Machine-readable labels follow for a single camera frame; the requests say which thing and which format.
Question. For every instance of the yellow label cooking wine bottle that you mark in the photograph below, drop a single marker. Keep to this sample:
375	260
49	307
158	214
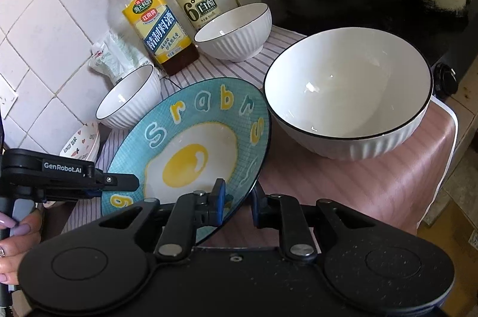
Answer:
157	29

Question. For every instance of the person's left hand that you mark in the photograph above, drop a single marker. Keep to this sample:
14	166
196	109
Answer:
22	238

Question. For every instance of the small white ribbed bowl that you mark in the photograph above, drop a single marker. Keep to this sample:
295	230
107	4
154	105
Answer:
231	40
130	104

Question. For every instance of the blue fried egg print plate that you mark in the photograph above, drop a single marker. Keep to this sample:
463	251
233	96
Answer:
194	160

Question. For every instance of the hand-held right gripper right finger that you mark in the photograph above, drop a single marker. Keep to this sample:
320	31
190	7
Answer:
257	208

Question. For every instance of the black stove knob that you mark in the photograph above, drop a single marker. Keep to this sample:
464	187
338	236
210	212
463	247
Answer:
446	78

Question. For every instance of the white wall outlet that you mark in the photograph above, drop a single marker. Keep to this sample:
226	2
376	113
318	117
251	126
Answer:
7	96

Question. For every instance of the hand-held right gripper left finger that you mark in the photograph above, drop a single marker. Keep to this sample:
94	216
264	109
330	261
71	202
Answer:
220	195

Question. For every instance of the black stove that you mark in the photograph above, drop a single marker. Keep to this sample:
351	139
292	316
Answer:
392	37

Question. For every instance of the white plastic salt bag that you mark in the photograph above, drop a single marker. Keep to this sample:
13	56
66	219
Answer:
112	59

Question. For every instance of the heart print bowl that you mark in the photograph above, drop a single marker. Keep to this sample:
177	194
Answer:
84	143

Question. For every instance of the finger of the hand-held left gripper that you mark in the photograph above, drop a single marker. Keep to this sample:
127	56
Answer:
121	183

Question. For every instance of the large white ribbed bowl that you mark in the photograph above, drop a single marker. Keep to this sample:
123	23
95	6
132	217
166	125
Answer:
347	96

